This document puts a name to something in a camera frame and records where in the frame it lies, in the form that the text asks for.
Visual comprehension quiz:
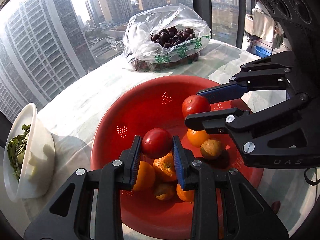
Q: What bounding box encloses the small mandarin orange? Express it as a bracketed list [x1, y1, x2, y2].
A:
[176, 184, 195, 203]

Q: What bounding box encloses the brown longan fruit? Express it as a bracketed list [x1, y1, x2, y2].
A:
[200, 139, 225, 160]

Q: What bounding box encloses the brown longan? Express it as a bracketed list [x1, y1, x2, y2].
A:
[154, 184, 176, 201]

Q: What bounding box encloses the large yellow orange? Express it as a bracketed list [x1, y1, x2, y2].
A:
[187, 129, 210, 147]

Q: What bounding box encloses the small red tomato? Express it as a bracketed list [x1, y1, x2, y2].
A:
[141, 128, 173, 159]

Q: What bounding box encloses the blue plastic basin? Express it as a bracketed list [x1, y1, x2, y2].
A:
[255, 46, 272, 58]

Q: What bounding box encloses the white plastic bowl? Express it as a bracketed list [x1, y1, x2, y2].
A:
[3, 103, 55, 202]

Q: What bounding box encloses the checkered tablecloth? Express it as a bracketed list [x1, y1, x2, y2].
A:
[23, 40, 319, 239]

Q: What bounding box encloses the plastic bag of cherries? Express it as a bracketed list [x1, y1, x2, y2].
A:
[123, 3, 211, 72]

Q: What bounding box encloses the red plastic colander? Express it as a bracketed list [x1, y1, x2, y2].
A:
[90, 74, 264, 234]

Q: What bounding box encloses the black cable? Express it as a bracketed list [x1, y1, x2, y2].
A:
[303, 167, 320, 186]

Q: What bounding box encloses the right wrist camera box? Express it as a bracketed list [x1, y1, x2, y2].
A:
[259, 0, 319, 93]

